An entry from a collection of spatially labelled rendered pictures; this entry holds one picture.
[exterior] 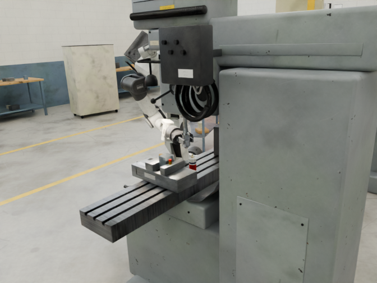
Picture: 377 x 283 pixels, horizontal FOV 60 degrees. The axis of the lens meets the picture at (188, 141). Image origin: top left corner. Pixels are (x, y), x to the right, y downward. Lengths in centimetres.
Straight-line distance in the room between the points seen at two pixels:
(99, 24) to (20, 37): 239
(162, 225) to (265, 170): 84
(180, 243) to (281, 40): 116
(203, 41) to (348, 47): 47
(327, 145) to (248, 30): 54
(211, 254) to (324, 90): 101
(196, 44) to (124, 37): 1005
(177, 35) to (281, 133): 51
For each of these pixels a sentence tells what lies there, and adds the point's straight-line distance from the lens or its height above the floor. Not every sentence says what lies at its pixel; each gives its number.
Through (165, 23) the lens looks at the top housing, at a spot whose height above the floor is 175.
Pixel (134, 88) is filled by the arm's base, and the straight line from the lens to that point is 204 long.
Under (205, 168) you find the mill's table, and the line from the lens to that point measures 189.
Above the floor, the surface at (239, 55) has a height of 161.
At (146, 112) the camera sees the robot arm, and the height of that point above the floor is 122.
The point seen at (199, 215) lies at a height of 84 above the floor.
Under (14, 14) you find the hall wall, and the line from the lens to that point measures 944.
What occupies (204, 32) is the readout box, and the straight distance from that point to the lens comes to 118.
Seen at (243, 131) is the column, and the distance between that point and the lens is 127.
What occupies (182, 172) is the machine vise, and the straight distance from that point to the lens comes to 166.
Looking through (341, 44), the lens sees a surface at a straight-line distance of 122.
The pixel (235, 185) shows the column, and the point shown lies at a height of 110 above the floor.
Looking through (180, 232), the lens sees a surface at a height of 68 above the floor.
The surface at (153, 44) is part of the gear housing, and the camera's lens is 166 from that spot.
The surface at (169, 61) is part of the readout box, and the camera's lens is 126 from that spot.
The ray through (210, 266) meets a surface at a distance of 180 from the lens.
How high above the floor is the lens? 168
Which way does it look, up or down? 18 degrees down
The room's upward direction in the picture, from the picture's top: 2 degrees counter-clockwise
